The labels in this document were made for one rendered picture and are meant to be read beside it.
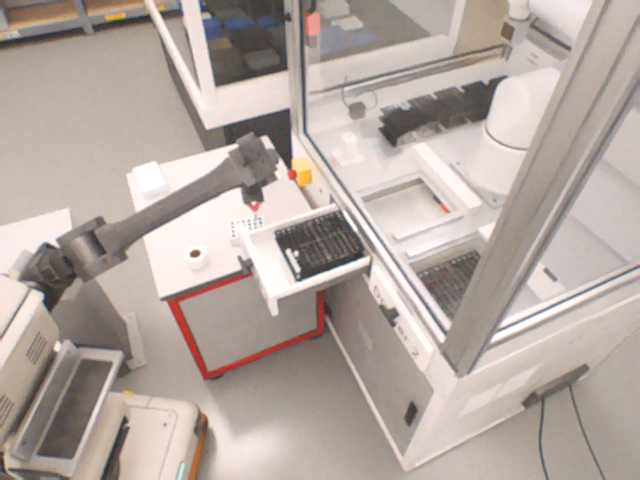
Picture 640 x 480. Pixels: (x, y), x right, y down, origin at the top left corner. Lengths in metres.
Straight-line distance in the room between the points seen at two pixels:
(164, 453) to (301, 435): 0.56
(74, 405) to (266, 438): 1.10
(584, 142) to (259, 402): 1.74
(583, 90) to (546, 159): 0.11
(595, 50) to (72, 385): 1.06
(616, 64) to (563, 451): 1.84
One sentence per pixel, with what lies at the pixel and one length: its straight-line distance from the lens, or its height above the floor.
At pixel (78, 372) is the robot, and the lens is 1.13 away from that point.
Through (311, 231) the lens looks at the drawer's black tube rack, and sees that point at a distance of 1.41.
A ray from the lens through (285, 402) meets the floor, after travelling 2.10.
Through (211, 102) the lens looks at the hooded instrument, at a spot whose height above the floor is 0.92.
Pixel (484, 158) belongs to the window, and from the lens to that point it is 0.81.
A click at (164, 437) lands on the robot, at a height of 0.28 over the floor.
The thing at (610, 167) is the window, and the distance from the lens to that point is 0.77.
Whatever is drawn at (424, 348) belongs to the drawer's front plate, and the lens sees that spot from 1.20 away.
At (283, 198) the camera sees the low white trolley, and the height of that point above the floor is 0.76.
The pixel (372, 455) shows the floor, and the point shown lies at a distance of 2.04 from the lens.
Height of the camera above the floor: 1.97
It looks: 50 degrees down
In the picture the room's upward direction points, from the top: straight up
